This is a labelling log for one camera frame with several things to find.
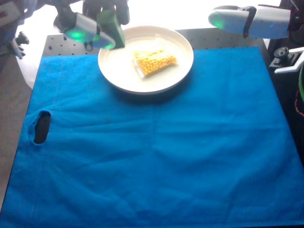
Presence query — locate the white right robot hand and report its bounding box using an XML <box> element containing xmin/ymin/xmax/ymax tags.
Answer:
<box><xmin>208</xmin><ymin>4</ymin><xmax>300</xmax><ymax>40</ymax></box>

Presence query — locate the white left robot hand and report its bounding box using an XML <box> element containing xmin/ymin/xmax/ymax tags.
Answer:
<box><xmin>53</xmin><ymin>0</ymin><xmax>131</xmax><ymax>50</ymax></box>

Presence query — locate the green block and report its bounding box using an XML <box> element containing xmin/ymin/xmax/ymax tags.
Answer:
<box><xmin>97</xmin><ymin>9</ymin><xmax>126</xmax><ymax>50</ymax></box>

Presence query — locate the clear packet of yellow corn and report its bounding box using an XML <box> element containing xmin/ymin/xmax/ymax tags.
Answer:
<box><xmin>132</xmin><ymin>34</ymin><xmax>179</xmax><ymax>79</ymax></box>

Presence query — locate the white round plate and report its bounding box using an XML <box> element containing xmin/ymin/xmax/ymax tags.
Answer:
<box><xmin>98</xmin><ymin>25</ymin><xmax>194</xmax><ymax>96</ymax></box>

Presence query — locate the blue cloth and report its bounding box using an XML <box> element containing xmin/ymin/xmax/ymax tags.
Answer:
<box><xmin>0</xmin><ymin>46</ymin><xmax>304</xmax><ymax>228</ymax></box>

